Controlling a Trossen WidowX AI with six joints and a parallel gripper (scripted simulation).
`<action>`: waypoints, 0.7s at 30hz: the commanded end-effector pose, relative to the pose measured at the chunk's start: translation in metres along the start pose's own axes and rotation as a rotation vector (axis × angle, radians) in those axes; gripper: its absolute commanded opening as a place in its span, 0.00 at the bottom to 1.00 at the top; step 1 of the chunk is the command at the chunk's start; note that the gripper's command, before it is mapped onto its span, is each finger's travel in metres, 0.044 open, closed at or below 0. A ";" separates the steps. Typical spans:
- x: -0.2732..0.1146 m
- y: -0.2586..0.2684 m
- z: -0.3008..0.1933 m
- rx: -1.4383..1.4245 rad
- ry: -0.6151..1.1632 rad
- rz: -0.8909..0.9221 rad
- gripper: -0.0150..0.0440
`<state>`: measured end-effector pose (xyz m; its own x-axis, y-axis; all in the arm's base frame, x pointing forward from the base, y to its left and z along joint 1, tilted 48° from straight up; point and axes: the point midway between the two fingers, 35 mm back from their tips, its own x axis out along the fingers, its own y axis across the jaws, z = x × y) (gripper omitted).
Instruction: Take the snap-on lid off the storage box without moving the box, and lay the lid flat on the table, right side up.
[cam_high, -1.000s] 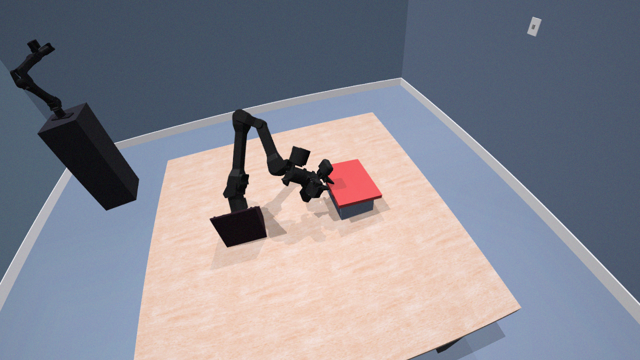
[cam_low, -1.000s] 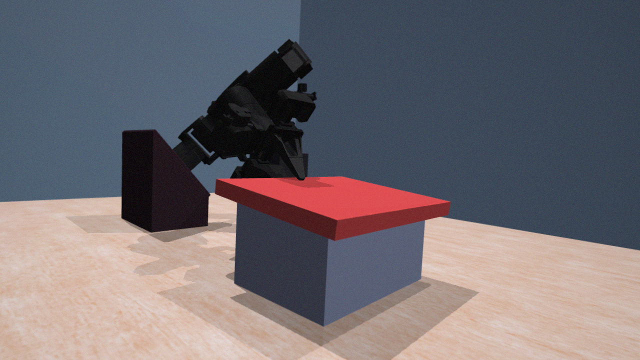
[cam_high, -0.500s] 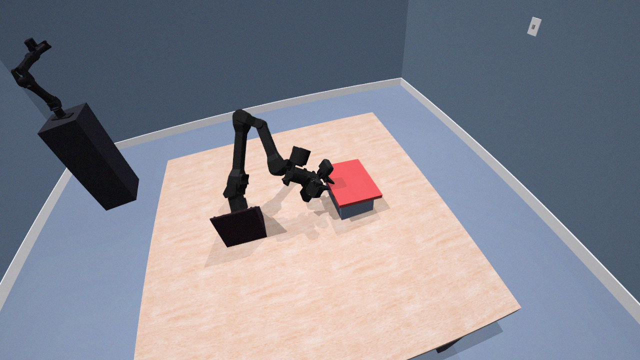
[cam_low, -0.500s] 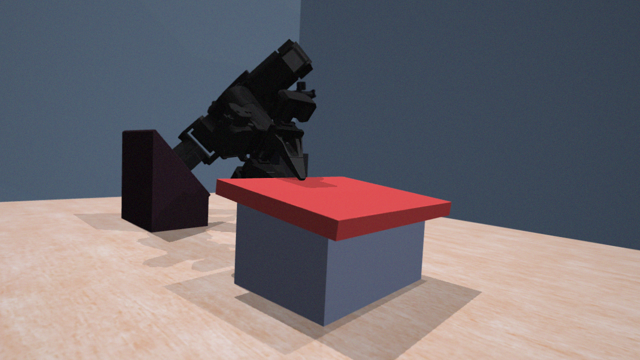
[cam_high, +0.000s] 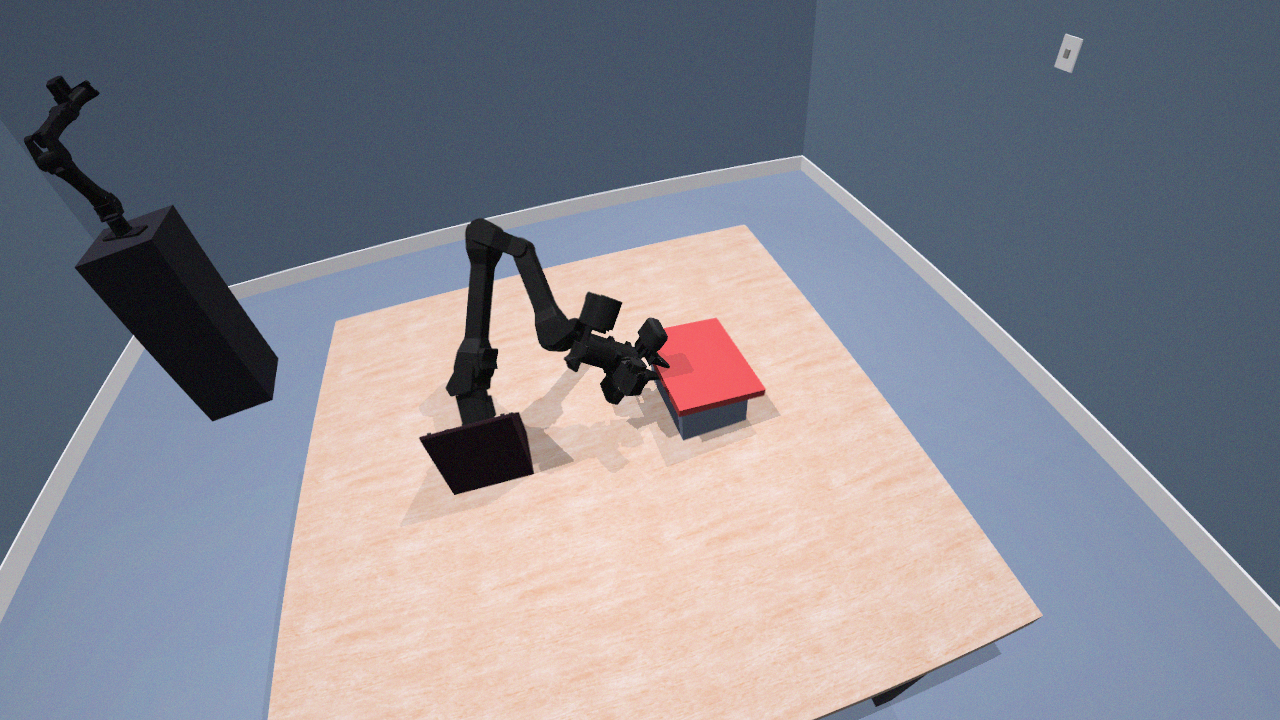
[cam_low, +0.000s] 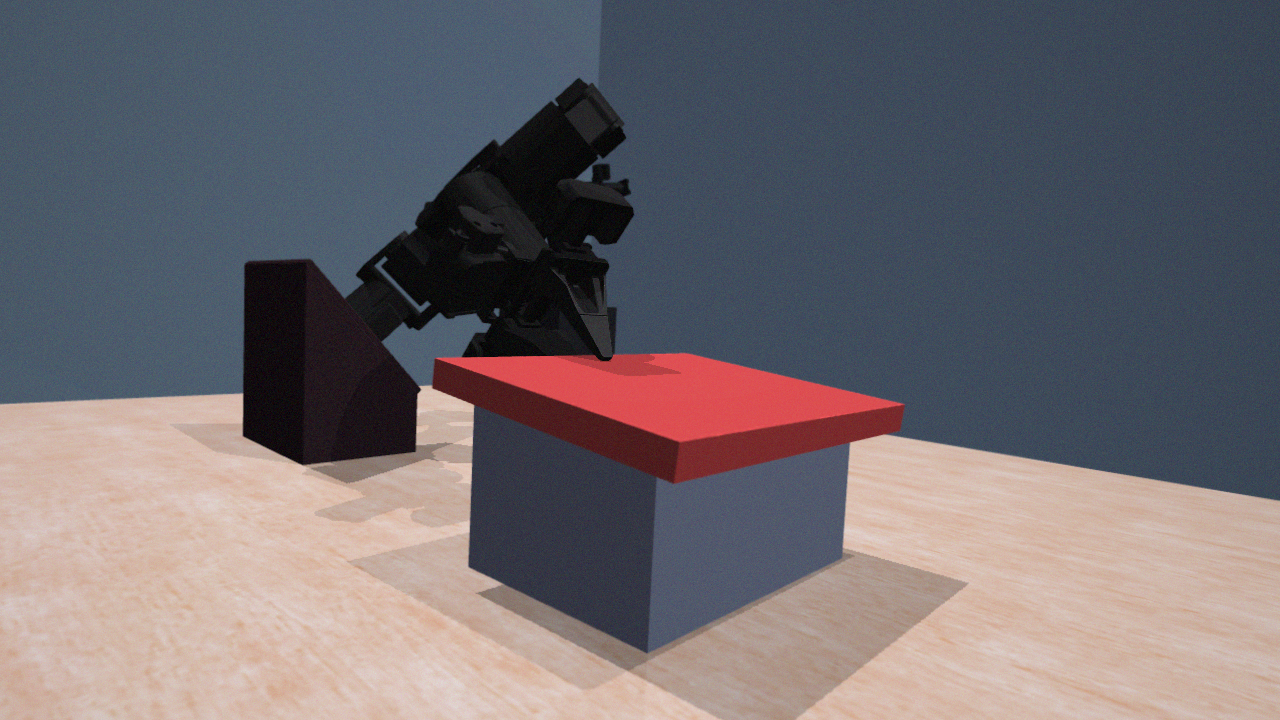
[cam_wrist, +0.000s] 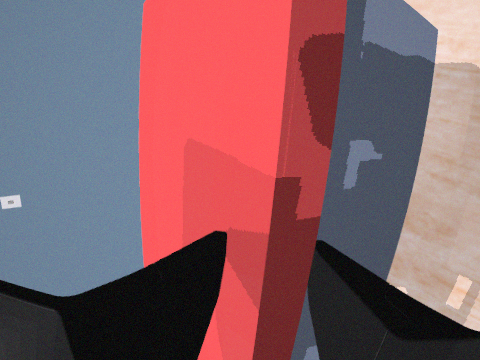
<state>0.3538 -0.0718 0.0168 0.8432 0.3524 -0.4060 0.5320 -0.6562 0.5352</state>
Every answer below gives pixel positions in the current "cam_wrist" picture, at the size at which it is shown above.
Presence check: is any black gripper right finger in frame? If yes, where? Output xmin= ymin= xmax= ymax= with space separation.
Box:
xmin=307 ymin=240 xmax=480 ymax=360

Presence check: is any red lid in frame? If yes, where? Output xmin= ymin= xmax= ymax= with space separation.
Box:
xmin=139 ymin=0 xmax=348 ymax=360

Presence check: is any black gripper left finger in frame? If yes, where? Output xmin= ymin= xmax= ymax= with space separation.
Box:
xmin=0 ymin=231 xmax=227 ymax=360

